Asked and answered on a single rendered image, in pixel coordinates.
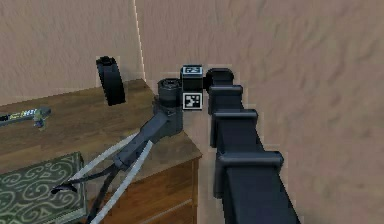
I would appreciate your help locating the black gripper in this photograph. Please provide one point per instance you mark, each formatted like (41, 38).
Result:
(168, 116)

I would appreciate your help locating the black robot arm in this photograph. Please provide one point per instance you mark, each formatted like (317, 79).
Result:
(246, 186)

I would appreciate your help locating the green book with gold designs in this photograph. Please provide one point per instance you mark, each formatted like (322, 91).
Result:
(36, 190)

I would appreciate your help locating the brown wooden chest of drawers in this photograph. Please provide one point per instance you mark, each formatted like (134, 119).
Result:
(83, 126)

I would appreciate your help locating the black ribbed curved object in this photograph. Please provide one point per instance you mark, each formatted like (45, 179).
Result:
(111, 83)

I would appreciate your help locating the dark patterned stick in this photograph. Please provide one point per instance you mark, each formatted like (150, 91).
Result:
(23, 116)

